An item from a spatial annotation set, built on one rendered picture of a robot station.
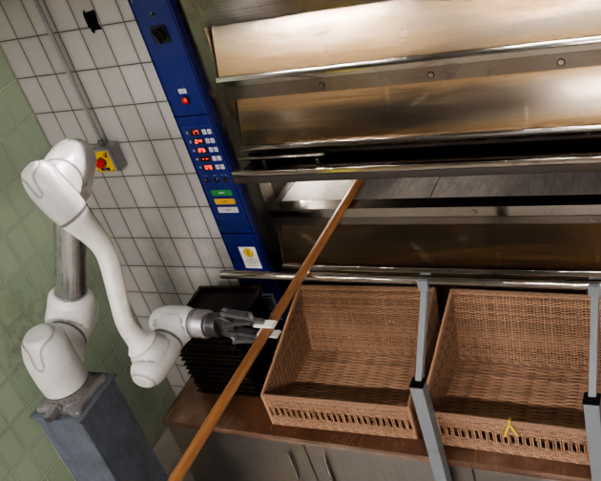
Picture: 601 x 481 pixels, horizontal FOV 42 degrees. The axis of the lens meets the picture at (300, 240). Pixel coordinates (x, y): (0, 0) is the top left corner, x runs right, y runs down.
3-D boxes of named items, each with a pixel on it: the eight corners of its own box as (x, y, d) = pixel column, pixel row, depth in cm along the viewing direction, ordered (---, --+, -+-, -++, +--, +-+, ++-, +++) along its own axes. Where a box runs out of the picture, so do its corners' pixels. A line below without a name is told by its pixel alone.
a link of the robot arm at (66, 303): (39, 354, 265) (59, 313, 283) (87, 361, 266) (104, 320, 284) (30, 155, 222) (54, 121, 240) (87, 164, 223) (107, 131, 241)
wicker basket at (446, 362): (461, 343, 291) (448, 285, 276) (624, 356, 264) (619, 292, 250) (424, 444, 256) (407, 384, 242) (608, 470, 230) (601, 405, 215)
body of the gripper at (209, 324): (211, 305, 239) (237, 307, 235) (219, 326, 244) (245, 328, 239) (199, 322, 234) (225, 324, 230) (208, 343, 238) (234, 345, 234)
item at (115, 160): (108, 163, 308) (97, 141, 303) (127, 162, 303) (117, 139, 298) (96, 174, 303) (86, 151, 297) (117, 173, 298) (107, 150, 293)
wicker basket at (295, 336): (315, 335, 318) (297, 282, 304) (450, 342, 293) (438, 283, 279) (269, 426, 283) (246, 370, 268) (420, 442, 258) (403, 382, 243)
